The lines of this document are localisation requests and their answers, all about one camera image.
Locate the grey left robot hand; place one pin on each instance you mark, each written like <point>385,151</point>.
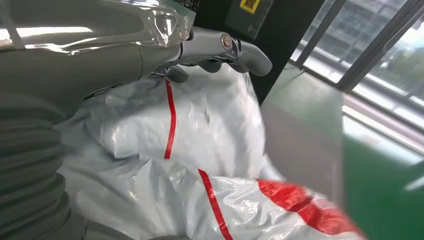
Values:
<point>82,59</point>

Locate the white red-printed plastic package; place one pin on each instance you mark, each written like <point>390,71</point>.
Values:
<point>212,132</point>

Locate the green conveyor belt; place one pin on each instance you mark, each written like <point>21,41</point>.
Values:
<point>374,205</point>

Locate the black yellow column label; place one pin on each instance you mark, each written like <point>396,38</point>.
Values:
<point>248,16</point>

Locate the black scanner column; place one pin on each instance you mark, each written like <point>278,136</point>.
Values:
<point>281,49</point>

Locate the dark window frame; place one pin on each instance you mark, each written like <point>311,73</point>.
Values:
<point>364,53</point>

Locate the aluminium conveyor frame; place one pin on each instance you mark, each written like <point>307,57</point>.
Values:
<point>371,136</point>

